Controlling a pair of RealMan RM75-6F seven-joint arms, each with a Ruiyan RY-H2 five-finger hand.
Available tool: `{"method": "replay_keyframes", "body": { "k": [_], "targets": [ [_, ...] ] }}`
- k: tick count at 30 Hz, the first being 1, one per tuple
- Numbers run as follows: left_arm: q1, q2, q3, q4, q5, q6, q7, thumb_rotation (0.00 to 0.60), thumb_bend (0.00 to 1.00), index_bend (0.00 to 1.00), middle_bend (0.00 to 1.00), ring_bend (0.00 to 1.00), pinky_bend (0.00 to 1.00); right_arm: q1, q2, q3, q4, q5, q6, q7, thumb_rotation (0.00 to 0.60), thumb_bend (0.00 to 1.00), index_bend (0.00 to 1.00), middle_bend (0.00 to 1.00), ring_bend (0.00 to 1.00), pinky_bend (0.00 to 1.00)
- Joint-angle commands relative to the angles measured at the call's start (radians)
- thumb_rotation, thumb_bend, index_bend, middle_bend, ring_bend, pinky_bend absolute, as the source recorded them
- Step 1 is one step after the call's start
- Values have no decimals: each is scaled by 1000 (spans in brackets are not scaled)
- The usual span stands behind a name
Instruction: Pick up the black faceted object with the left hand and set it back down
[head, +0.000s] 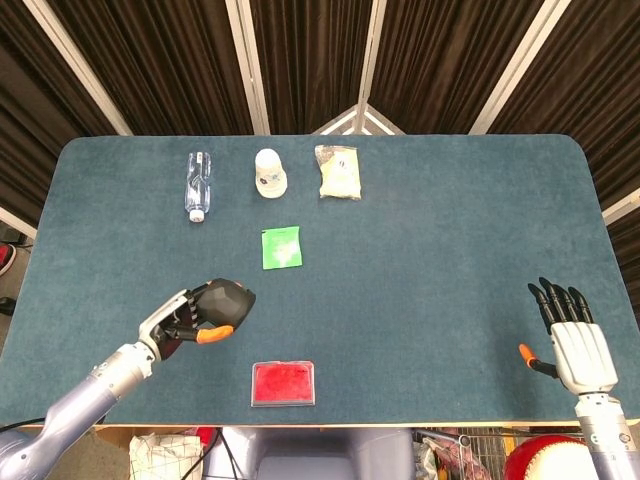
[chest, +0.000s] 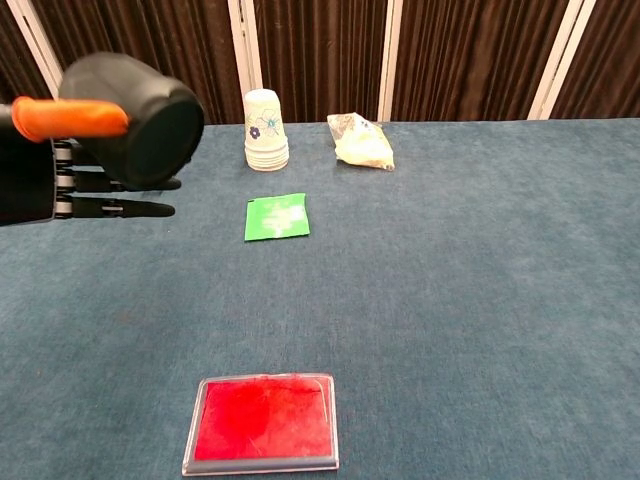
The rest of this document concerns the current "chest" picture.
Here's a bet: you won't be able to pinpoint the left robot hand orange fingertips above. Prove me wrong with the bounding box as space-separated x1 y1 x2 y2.
0 96 182 229

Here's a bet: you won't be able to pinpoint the black faceted dome object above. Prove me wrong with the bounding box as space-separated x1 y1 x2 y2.
58 51 206 191

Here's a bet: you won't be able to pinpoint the stack of floral paper cups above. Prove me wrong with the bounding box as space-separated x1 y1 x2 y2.
243 89 291 173

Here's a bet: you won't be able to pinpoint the green foil sachet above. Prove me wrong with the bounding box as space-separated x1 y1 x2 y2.
244 192 312 243

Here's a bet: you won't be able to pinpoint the dark brown pleated curtain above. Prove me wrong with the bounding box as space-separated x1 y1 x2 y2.
0 0 640 137

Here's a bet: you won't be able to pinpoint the clear bag of yellowish contents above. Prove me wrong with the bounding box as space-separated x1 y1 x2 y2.
326 111 396 172

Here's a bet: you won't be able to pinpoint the red ink pad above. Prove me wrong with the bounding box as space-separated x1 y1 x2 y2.
181 371 341 477

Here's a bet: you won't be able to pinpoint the blue table cloth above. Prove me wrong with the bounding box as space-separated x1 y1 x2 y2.
0 117 640 480

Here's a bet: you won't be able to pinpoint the white frame post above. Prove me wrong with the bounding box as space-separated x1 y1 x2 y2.
527 0 599 121
376 0 404 123
5 0 65 100
227 0 265 125

